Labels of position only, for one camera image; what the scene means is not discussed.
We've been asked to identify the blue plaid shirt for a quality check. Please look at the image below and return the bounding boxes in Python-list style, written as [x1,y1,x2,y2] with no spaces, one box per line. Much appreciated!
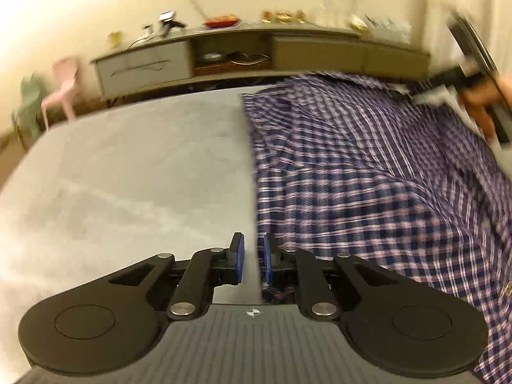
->
[242,74,511,383]

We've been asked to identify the white box on cabinet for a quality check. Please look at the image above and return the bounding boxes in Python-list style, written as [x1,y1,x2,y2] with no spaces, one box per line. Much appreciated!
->
[365,16,412,44]

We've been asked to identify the golden ornament set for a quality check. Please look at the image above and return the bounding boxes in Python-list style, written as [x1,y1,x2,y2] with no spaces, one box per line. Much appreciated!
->
[260,10,307,24]

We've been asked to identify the black handheld scanner gun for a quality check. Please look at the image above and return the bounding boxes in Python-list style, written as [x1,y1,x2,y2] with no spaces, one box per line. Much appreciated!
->
[159,11,187,36]

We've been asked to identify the yellow cup on cabinet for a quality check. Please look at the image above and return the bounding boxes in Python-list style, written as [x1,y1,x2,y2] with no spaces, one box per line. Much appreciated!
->
[108,31,123,48]

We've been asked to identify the person right hand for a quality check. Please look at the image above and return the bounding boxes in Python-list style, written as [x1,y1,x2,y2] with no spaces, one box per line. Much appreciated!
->
[457,79,502,140]

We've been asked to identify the green plastic child chair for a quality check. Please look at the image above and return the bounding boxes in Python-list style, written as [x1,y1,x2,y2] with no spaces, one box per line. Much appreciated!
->
[11,74,47,150]

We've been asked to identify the long grey tv cabinet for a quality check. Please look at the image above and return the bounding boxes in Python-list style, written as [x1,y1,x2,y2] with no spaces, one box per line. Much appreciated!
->
[92,24,430,100]

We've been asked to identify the red fruit plate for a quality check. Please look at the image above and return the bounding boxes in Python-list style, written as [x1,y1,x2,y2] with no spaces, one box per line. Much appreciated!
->
[204,14,240,29]

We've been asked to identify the pink plastic child chair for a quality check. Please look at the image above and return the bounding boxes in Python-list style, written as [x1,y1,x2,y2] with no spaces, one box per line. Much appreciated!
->
[41,56,79,131]

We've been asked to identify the clear glass cups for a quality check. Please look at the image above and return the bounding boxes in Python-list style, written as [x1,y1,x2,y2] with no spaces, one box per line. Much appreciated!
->
[311,0,348,29]

